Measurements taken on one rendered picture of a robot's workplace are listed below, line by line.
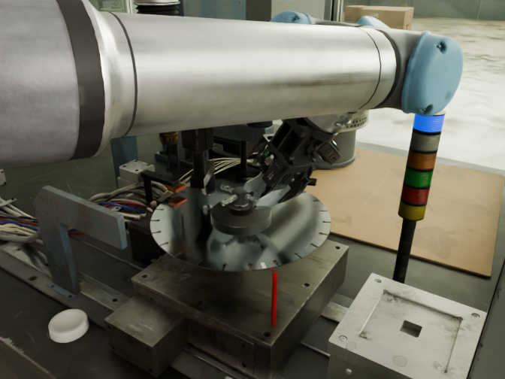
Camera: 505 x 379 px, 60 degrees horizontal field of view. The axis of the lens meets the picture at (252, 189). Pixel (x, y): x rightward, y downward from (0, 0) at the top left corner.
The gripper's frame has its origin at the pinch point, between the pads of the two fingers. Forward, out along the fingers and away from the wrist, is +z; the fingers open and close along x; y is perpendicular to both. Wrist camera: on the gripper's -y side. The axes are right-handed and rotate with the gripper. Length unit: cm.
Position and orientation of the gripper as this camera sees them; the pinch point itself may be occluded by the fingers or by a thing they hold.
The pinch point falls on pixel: (261, 202)
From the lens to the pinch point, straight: 78.9
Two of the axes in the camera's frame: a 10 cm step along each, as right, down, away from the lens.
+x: 5.5, 7.4, -3.8
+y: -6.8, 1.4, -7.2
